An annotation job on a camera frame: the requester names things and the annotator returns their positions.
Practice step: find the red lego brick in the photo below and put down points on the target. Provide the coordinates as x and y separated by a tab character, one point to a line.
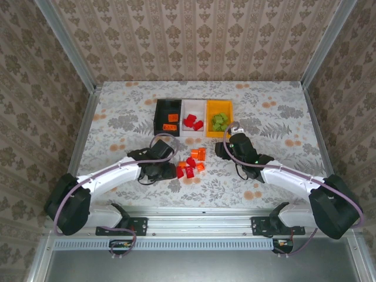
189	172
190	120
191	162
198	125
180	172

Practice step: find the orange lego brick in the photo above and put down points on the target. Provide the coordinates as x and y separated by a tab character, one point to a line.
182	164
201	154
194	153
169	127
200	167
173	117

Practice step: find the green lego brick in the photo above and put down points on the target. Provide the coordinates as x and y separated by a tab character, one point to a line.
223	116
224	127
223	121
215	119
216	127

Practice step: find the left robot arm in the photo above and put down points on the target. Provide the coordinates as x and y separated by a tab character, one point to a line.
111	173

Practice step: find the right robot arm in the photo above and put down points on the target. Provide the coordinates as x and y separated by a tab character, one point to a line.
290	179

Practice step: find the floral patterned tablecloth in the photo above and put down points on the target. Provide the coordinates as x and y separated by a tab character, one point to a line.
205	191

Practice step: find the black plastic bin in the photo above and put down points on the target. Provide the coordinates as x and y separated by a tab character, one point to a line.
167	107

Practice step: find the yellow plastic bin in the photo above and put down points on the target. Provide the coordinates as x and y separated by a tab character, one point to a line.
216	107

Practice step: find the white plastic bin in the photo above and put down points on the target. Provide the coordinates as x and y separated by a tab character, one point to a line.
194	105

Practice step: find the black electronics board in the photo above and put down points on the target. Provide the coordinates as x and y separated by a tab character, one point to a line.
120	244
283	245

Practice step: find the grey metal panel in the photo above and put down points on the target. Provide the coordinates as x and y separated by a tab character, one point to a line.
205	267

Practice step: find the aluminium frame beam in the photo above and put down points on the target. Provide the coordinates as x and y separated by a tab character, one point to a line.
199	223

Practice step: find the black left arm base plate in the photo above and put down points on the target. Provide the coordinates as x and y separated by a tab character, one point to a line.
139	226

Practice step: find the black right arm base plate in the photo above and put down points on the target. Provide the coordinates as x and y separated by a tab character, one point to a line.
258	226

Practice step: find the aluminium corner post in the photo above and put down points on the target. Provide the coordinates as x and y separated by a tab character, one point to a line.
329	44
66	44

